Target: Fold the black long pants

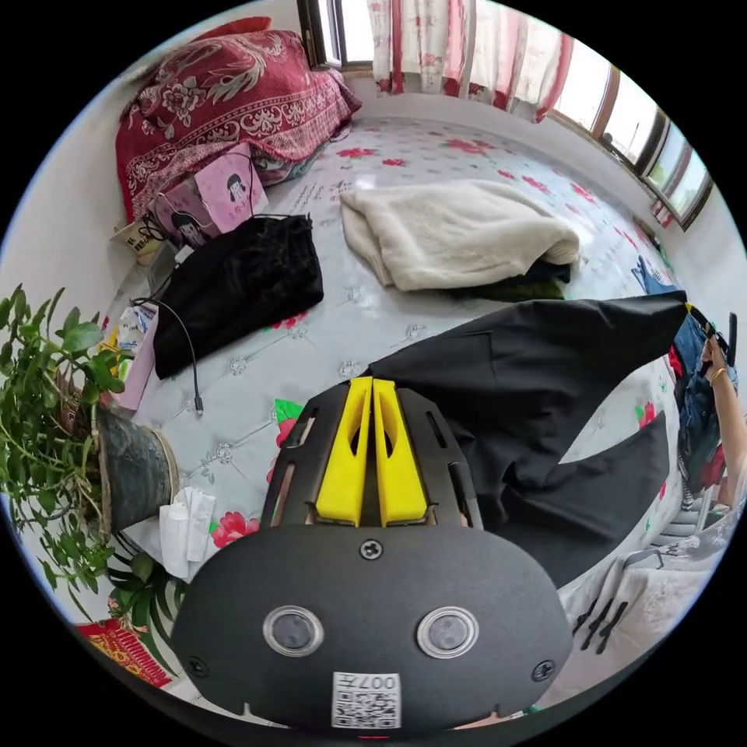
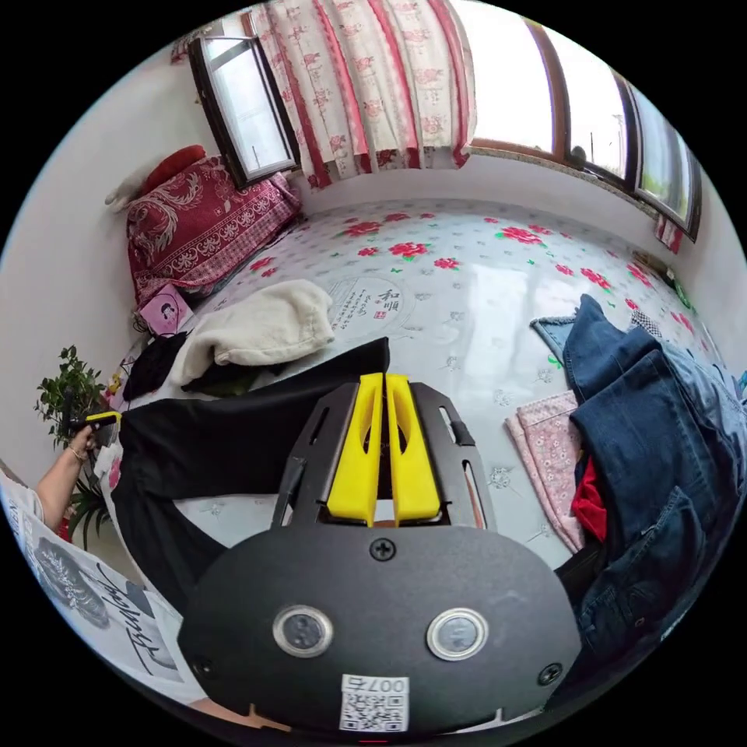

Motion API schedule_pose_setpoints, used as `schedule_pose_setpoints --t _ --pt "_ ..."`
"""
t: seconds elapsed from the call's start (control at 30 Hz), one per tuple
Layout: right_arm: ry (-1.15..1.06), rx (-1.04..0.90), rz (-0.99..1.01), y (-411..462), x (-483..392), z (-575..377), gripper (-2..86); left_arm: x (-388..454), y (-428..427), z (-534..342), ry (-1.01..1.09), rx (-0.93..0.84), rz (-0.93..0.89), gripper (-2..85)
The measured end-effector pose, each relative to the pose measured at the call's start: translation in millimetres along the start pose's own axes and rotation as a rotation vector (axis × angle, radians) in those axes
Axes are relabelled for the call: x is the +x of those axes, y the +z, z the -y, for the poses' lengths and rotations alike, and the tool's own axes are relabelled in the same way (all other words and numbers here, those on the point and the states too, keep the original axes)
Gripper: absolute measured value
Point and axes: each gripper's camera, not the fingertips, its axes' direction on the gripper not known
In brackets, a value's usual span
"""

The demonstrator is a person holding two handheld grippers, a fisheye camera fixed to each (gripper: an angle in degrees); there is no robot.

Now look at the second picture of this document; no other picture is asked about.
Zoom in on wide brown-framed window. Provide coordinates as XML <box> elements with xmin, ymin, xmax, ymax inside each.
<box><xmin>452</xmin><ymin>0</ymin><xmax>703</xmax><ymax>244</ymax></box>

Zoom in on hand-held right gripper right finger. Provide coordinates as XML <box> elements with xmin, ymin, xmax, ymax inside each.
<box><xmin>384</xmin><ymin>373</ymin><xmax>447</xmax><ymax>525</ymax></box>

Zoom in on red pillow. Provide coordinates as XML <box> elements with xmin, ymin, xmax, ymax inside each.
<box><xmin>142</xmin><ymin>145</ymin><xmax>209</xmax><ymax>183</ymax></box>

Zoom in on person's body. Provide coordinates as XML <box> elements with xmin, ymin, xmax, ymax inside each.
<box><xmin>0</xmin><ymin>471</ymin><xmax>206</xmax><ymax>706</ymax></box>

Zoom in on pink printed bag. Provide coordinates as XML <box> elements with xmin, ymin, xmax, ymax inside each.
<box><xmin>139</xmin><ymin>284</ymin><xmax>195</xmax><ymax>338</ymax></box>

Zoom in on black long pants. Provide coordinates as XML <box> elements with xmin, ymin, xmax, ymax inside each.
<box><xmin>109</xmin><ymin>336</ymin><xmax>391</xmax><ymax>621</ymax></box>

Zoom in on pile of clothes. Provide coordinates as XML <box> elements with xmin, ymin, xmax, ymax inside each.
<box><xmin>121</xmin><ymin>279</ymin><xmax>337</xmax><ymax>402</ymax></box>
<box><xmin>504</xmin><ymin>293</ymin><xmax>747</xmax><ymax>704</ymax></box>

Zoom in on person's left forearm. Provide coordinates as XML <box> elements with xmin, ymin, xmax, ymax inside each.
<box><xmin>34</xmin><ymin>445</ymin><xmax>89</xmax><ymax>528</ymax></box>

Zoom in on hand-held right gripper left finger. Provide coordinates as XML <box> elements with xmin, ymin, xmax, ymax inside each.
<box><xmin>326</xmin><ymin>373</ymin><xmax>384</xmax><ymax>527</ymax></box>

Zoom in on bed with floral sheet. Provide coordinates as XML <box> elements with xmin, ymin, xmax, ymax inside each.
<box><xmin>107</xmin><ymin>200</ymin><xmax>747</xmax><ymax>584</ymax></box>

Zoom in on open window sash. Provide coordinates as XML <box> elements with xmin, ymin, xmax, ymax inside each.
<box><xmin>186</xmin><ymin>34</ymin><xmax>302</xmax><ymax>191</ymax></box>

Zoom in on red patterned folded quilt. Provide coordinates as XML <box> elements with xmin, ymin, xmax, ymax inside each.
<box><xmin>124</xmin><ymin>153</ymin><xmax>305</xmax><ymax>307</ymax></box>

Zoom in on red floral curtain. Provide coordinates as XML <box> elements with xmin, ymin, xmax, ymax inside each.
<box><xmin>240</xmin><ymin>0</ymin><xmax>478</xmax><ymax>189</ymax></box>

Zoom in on green potted plant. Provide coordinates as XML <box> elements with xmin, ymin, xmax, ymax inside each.
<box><xmin>33</xmin><ymin>344</ymin><xmax>121</xmax><ymax>552</ymax></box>

